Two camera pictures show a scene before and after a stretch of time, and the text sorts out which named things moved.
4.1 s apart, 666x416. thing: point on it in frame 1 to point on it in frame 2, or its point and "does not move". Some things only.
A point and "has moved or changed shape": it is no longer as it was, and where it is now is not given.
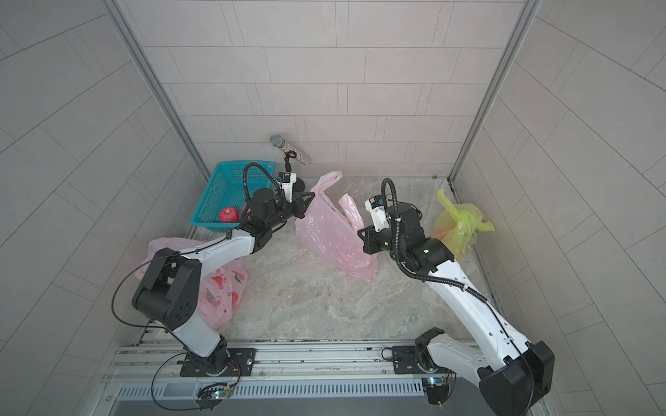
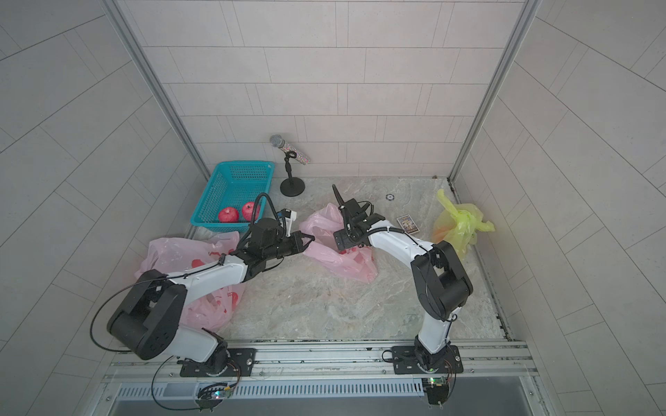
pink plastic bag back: (325, 225) has moved or changed shape
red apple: (228, 215) does not move
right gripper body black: (381, 241) to (350, 235)
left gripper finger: (309, 200) to (307, 236)
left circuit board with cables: (212, 395) does not move
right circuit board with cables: (439, 389) does not move
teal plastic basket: (231, 185) does not move
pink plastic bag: (221, 289) does not move
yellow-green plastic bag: (457, 225) does not move
